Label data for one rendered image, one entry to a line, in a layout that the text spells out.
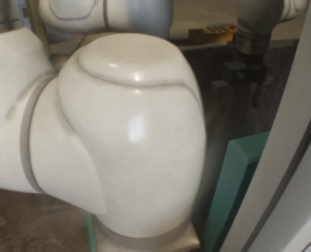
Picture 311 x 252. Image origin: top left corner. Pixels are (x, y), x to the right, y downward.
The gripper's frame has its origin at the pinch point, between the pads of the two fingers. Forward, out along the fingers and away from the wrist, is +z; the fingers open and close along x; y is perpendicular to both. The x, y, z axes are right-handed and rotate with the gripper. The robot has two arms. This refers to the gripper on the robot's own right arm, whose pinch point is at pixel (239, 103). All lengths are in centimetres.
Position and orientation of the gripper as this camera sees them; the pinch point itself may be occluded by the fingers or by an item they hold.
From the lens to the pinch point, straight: 77.6
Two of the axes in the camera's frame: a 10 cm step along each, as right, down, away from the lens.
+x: 9.6, -1.8, 2.3
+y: 2.9, 5.9, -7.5
